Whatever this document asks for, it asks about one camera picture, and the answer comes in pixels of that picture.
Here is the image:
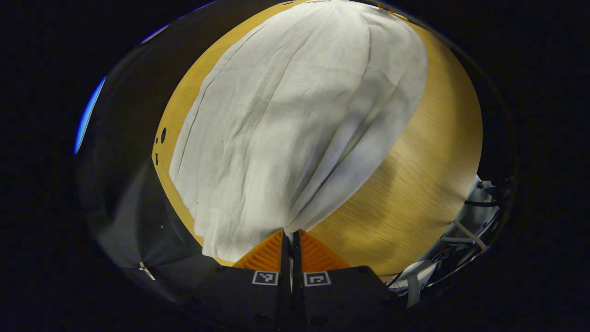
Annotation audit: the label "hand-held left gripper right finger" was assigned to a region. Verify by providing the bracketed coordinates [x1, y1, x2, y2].
[292, 229, 404, 332]

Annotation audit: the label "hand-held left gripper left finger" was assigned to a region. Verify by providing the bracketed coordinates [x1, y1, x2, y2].
[180, 229, 292, 332]

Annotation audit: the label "white jeans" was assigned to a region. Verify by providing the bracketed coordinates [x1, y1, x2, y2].
[169, 0, 428, 262]

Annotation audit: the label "black backdrop cloth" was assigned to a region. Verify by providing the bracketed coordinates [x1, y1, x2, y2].
[76, 0, 236, 305]

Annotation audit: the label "tangle of cables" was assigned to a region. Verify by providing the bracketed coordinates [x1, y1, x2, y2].
[386, 174, 504, 308]

